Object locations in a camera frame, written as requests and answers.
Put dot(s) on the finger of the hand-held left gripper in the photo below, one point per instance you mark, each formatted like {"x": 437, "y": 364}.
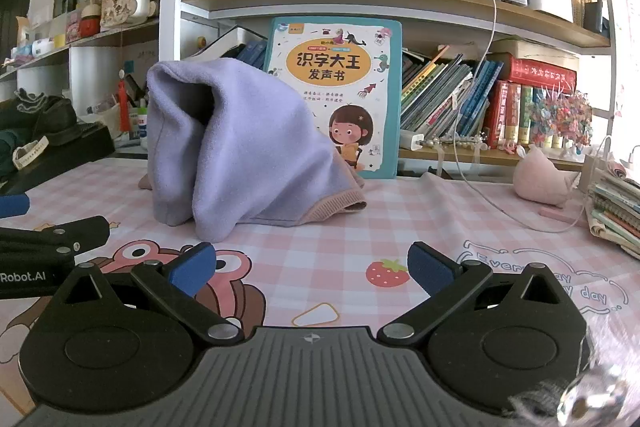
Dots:
{"x": 75, "y": 232}
{"x": 12, "y": 206}

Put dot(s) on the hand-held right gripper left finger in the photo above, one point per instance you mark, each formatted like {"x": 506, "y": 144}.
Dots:
{"x": 192, "y": 268}

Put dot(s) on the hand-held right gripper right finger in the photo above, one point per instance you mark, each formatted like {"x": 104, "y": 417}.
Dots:
{"x": 431, "y": 268}

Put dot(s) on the purple and pink knit sweater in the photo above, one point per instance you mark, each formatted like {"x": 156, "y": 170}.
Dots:
{"x": 250, "y": 147}

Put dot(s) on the pink checked tablecloth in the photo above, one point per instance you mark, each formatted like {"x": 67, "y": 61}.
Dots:
{"x": 350, "y": 237}

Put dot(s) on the dark knit cloth pale trim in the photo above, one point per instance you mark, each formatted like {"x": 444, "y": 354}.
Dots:
{"x": 22, "y": 107}

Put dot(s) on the white charger plug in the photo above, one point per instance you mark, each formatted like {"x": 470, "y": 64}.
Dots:
{"x": 414, "y": 141}

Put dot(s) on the red tassel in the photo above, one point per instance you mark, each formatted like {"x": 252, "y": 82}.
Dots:
{"x": 124, "y": 107}

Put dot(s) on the pink plush toy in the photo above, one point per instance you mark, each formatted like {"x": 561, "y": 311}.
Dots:
{"x": 542, "y": 179}

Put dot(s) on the white side shelf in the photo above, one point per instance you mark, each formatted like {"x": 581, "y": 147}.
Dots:
{"x": 95, "y": 72}

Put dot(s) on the row of thick upright books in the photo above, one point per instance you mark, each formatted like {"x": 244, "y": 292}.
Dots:
{"x": 500, "y": 112}

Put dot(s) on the row of thin leaning books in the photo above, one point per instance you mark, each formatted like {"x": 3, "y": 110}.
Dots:
{"x": 440, "y": 97}

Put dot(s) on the yellow cup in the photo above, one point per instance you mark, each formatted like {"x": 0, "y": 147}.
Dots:
{"x": 59, "y": 41}

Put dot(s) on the teal-edged children's sound book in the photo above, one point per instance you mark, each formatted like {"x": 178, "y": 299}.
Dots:
{"x": 350, "y": 107}

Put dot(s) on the stack of notebooks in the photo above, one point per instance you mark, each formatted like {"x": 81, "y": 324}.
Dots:
{"x": 615, "y": 212}

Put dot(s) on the red jar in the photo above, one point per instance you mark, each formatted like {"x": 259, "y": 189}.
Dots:
{"x": 90, "y": 27}

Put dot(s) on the fuzzy pink sleeve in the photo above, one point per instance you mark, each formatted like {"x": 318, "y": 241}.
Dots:
{"x": 615, "y": 342}

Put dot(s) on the colourful ornament tree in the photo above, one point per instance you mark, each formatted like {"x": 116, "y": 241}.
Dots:
{"x": 560, "y": 117}

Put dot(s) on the clear round charm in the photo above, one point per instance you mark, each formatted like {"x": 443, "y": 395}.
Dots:
{"x": 585, "y": 402}

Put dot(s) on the thick red dictionary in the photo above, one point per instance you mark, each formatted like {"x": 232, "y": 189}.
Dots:
{"x": 540, "y": 74}

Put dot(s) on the row of blue books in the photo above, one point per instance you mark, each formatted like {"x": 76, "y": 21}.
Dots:
{"x": 255, "y": 54}

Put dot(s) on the thick white book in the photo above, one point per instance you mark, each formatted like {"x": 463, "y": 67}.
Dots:
{"x": 220, "y": 44}

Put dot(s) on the small black box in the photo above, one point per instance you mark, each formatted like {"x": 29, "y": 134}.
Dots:
{"x": 595, "y": 14}

